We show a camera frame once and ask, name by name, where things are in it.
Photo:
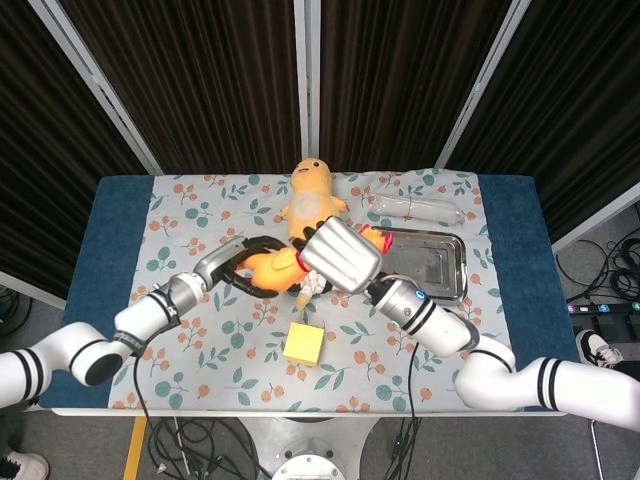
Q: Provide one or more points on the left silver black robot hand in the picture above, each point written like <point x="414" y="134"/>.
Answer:
<point x="220" y="260"/>

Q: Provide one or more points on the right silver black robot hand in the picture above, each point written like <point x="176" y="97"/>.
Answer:
<point x="340" y="255"/>

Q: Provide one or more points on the orange rubber toy chicken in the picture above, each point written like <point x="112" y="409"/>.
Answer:
<point x="272" y="270"/>

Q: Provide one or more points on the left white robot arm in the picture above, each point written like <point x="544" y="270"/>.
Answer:
<point x="145" y="315"/>

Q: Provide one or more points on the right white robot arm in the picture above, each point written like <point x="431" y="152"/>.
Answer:
<point x="440" y="325"/>

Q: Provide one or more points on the yellow plush duck toy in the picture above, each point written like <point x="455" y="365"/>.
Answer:
<point x="310" y="200"/>

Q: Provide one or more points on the shiny metal tray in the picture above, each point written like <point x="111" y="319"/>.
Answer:
<point x="440" y="260"/>

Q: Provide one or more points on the black-haired plush doll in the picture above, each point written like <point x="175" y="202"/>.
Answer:
<point x="312" y="284"/>

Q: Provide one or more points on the floral print tablecloth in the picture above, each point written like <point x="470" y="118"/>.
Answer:
<point x="210" y="210"/>

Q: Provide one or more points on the clear plastic bottle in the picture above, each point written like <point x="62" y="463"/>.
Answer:
<point x="420" y="207"/>

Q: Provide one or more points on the yellow sticky note block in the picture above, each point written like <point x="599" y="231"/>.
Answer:
<point x="302" y="342"/>

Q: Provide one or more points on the blue table cover cloth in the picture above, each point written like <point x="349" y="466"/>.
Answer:
<point x="112" y="225"/>

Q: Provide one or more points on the dark corrugated partition panel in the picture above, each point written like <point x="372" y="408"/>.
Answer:
<point x="575" y="100"/>
<point x="395" y="80"/>
<point x="200" y="85"/>
<point x="40" y="150"/>

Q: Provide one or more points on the yellow floor tape strip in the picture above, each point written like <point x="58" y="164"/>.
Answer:
<point x="135" y="447"/>

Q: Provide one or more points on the black power strip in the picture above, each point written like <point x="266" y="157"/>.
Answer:
<point x="600" y="309"/>

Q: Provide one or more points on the black and white sneaker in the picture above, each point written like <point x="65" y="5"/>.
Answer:
<point x="597" y="350"/>

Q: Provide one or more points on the white shoe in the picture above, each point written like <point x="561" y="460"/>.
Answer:
<point x="25" y="467"/>

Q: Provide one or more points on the white partition frame post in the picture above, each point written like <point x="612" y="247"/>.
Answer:
<point x="95" y="85"/>
<point x="480" y="85"/>
<point x="306" y="75"/>

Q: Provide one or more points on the white partition frame rail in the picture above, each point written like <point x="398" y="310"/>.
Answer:
<point x="25" y="289"/>
<point x="595" y="217"/>

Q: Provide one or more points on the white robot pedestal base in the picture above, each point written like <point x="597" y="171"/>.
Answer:
<point x="310" y="450"/>

